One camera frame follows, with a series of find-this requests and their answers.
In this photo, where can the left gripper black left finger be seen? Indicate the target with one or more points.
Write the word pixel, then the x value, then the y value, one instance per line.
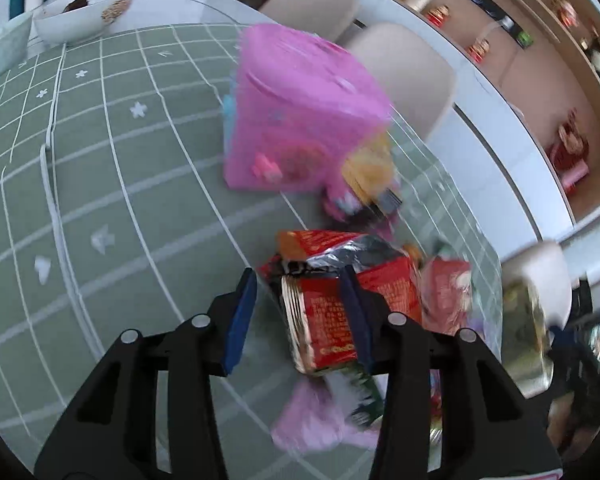
pixel 146 410

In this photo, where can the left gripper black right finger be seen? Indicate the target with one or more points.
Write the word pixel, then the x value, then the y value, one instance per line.
pixel 451 410

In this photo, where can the red noodle packet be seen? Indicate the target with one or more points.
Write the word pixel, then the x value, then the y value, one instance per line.
pixel 304 275

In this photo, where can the pink white tissue pack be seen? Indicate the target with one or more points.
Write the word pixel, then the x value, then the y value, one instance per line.
pixel 312 422

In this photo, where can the red snack wrapper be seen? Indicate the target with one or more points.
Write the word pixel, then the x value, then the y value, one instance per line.
pixel 445 288

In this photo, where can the green checked tablecloth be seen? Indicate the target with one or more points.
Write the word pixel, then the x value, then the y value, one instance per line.
pixel 115 214

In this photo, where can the white sideboard cabinet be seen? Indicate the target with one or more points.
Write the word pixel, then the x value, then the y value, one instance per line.
pixel 496 164

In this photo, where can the red plush gift decoration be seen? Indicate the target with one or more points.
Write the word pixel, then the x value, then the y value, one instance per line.
pixel 568 153

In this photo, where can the yellow snack wrapper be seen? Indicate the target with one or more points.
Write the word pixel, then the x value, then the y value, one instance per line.
pixel 369 171

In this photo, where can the pink storage box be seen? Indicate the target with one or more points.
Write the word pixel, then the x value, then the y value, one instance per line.
pixel 302 105

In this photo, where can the red figurine right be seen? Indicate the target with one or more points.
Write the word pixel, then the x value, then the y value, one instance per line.
pixel 479 50

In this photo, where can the red figurine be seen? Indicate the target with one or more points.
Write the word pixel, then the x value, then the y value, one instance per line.
pixel 438 15
pixel 479 50

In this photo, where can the pale green glass bowl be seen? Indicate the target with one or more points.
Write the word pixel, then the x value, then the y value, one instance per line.
pixel 14 37

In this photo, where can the red figurine left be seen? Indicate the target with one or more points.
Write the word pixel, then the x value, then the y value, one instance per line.
pixel 438 15

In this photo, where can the white bowl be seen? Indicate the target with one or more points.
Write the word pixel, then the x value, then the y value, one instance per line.
pixel 70 21

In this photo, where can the far beige chair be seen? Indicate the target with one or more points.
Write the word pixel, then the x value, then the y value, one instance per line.
pixel 328 19

